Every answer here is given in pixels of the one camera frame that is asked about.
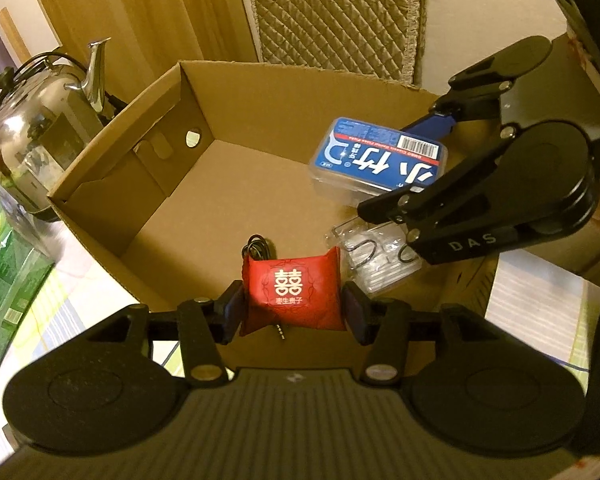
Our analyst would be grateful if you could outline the clear plastic hook package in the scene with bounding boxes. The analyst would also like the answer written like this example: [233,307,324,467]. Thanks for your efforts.
[326,217,422,295]

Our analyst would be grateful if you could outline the blue label plastic box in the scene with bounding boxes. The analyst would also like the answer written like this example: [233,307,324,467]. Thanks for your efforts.
[309,117,448,207]

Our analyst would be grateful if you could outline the red wedding candy packet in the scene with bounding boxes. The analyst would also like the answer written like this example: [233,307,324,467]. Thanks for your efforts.
[240,247,346,336]

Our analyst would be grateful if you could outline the black audio cable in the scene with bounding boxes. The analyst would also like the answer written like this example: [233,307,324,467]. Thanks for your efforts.
[240,233,287,342]

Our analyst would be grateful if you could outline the large open cardboard box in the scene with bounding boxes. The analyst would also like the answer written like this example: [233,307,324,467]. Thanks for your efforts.
[47,58,502,361]

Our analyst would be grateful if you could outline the green tissue multipack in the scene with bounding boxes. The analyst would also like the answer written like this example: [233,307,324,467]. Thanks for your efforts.
[0,188,54,367]

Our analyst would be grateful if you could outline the stainless steel kettle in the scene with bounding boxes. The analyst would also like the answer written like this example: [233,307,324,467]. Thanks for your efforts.
[0,38,126,222]

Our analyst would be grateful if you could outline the wooden door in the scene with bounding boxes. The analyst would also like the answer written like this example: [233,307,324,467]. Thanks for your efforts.
[38,0,258,102]

